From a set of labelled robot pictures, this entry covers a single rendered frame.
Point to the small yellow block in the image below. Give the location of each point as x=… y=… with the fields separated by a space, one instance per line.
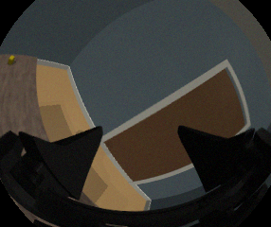
x=11 y=59

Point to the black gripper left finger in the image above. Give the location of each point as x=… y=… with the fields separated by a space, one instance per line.
x=68 y=160

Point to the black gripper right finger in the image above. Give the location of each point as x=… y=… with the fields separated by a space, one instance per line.
x=210 y=154

